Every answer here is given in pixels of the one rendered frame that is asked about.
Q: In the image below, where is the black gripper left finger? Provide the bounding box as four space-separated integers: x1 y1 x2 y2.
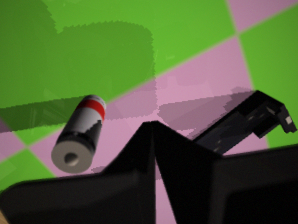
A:
0 121 156 224

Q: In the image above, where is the grey cylindrical battery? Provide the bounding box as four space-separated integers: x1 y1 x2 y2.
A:
51 94 106 174

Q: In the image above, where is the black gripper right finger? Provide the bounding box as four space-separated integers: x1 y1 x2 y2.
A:
150 120 298 224

